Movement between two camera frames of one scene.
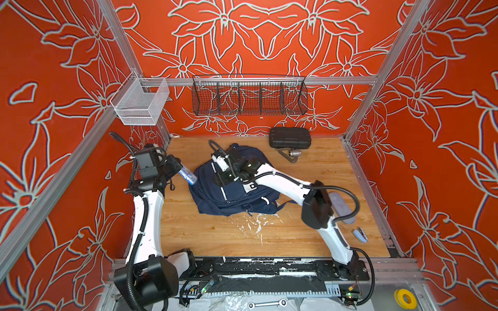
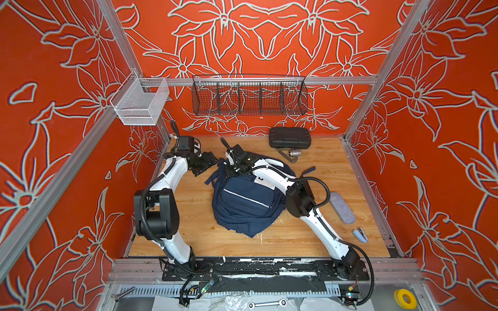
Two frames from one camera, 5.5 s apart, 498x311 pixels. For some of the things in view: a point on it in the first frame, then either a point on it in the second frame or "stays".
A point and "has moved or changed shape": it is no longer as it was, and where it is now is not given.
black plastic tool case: (290, 138) stays
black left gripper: (176, 165) to (208, 161)
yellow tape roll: (406, 299) stays
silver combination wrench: (282, 302) stays
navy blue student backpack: (211, 198) has moved or changed shape
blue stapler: (359, 234) stays
